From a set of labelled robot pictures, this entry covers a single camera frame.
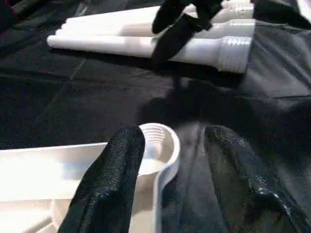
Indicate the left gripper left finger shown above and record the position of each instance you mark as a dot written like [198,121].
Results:
[109,184]

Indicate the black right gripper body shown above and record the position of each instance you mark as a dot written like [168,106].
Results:
[206,9]

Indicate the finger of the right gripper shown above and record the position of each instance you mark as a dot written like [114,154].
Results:
[170,14]
[177,38]

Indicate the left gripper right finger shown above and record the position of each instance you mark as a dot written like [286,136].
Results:
[238,182]

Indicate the white plastic table top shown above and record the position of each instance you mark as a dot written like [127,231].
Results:
[36,165]

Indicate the black work mat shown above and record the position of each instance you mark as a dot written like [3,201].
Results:
[73,102]

